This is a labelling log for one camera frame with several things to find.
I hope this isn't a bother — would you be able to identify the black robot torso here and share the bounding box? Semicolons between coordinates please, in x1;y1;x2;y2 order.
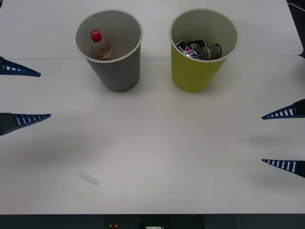
102;214;206;229

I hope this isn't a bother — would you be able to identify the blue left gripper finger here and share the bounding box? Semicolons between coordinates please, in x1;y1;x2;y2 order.
0;113;51;136
0;56;42;78

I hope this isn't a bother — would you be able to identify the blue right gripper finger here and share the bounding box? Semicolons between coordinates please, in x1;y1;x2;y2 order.
261;98;305;120
261;159;305;178

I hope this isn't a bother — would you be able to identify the grey plastic bin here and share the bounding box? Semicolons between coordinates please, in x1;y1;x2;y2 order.
75;10;143;93

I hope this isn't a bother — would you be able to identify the clear bottle with red cap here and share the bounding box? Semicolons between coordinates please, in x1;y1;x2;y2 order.
91;29;114;61

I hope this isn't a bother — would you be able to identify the grey-black drink can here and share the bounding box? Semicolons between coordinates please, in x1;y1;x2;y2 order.
197;43;224;61

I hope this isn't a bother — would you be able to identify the dark blue drink can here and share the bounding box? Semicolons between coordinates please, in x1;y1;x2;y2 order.
175;40;206;60

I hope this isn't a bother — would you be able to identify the yellow-green plastic bin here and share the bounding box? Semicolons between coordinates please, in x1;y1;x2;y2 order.
169;8;240;94

